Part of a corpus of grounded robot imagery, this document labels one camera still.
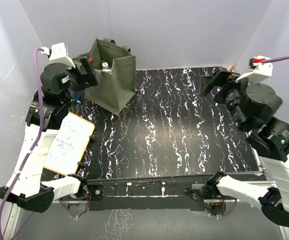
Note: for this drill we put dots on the aluminium frame rail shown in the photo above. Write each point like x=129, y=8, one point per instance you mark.
x=13, y=213

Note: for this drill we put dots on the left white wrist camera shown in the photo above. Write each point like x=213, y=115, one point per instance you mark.
x=58, y=53

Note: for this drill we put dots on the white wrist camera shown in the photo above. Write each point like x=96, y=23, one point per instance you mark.
x=261, y=69
x=58, y=53

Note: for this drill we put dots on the white board orange frame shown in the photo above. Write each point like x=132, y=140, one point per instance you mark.
x=69, y=145

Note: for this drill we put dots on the blue white bottle cap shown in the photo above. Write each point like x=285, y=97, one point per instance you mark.
x=77, y=97

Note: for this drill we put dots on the green tea bottle white cap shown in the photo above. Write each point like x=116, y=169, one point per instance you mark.
x=105, y=67

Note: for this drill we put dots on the grey canvas bag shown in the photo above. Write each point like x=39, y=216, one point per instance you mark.
x=115, y=88

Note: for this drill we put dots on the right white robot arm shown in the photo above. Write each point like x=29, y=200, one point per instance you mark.
x=252, y=107

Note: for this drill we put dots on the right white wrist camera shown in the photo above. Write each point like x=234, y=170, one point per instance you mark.
x=261, y=69

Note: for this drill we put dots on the black front mounting rail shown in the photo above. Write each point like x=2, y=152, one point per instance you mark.
x=154, y=193

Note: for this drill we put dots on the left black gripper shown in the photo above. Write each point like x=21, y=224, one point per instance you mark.
x=86, y=80

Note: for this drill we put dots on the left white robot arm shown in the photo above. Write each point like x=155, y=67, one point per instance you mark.
x=31, y=186

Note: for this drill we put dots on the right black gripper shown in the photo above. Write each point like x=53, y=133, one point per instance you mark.
x=225, y=79

